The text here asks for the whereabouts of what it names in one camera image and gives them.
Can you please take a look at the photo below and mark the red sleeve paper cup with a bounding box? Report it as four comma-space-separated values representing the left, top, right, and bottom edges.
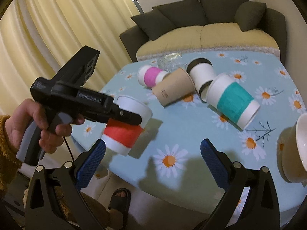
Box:
101, 96, 153, 156

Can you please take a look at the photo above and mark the pink sleeve paper cup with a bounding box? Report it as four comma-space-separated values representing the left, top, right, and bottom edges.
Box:
137, 65, 169, 88

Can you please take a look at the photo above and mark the brown kraft paper cup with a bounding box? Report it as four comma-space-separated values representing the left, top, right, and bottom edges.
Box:
152, 68, 195, 107

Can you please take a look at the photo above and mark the white ceramic bowl cup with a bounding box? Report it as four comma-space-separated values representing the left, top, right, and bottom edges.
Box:
277, 113, 306, 183

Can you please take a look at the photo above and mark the clear glass cup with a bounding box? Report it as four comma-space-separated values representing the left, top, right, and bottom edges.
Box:
157, 53, 188, 73

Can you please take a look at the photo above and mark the black band white cup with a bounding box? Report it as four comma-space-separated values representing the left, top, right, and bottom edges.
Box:
186, 58, 216, 102

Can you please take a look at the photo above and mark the teal sleeve paper cup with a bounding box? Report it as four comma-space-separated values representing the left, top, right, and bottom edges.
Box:
206, 73, 260, 130

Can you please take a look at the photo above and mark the person's left hand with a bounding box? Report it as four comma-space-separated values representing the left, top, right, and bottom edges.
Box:
4, 98, 85, 154

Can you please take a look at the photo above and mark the cream curtain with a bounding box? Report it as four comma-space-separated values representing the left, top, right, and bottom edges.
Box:
1, 0, 138, 115

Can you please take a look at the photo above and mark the person's foot in sandal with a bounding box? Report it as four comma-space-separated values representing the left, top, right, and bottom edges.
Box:
108, 188, 131, 229

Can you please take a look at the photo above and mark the left dark grey cushion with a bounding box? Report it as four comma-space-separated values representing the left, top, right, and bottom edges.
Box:
131, 9, 176, 40

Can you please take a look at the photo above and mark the dark grey cushion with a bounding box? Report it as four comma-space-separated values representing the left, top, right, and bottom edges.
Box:
234, 1, 266, 32
131, 9, 176, 40

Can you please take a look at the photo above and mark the blue daisy tablecloth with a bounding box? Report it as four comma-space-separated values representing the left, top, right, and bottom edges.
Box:
70, 50, 307, 219

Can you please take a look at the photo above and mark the beige fluffy sofa cover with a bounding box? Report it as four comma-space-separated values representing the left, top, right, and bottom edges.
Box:
136, 23, 281, 61

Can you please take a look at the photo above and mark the dark grey sofa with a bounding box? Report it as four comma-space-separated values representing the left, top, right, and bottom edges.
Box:
120, 0, 287, 64

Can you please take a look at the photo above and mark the right dark grey cushion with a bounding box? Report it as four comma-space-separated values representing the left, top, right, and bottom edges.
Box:
234, 1, 266, 32

